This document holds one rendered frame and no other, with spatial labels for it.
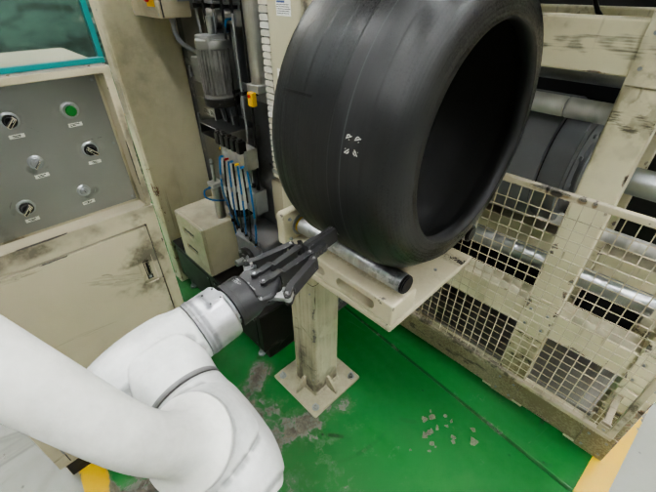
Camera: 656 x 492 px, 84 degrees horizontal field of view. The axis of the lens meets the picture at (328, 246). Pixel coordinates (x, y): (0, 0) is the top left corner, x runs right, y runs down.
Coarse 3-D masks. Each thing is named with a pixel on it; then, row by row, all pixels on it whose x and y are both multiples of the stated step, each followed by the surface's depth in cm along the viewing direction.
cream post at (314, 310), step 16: (272, 0) 80; (304, 0) 74; (272, 16) 82; (272, 32) 84; (288, 32) 80; (272, 48) 86; (272, 64) 88; (304, 288) 124; (320, 288) 123; (304, 304) 128; (320, 304) 127; (336, 304) 134; (304, 320) 134; (320, 320) 132; (336, 320) 140; (304, 336) 139; (320, 336) 136; (336, 336) 145; (304, 352) 146; (320, 352) 142; (336, 352) 151; (304, 368) 152; (320, 368) 147; (336, 368) 158; (320, 384) 153
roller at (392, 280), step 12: (300, 228) 95; (312, 228) 93; (336, 252) 88; (348, 252) 85; (360, 264) 83; (372, 264) 81; (384, 276) 79; (396, 276) 78; (408, 276) 77; (396, 288) 78; (408, 288) 79
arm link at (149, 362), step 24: (168, 312) 52; (144, 336) 48; (168, 336) 48; (192, 336) 50; (96, 360) 47; (120, 360) 46; (144, 360) 46; (168, 360) 46; (192, 360) 47; (120, 384) 45; (144, 384) 45; (168, 384) 45
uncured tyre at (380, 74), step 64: (320, 0) 58; (384, 0) 51; (448, 0) 49; (512, 0) 56; (320, 64) 55; (384, 64) 49; (448, 64) 51; (512, 64) 82; (320, 128) 57; (384, 128) 51; (448, 128) 99; (512, 128) 82; (320, 192) 63; (384, 192) 56; (448, 192) 98; (384, 256) 68
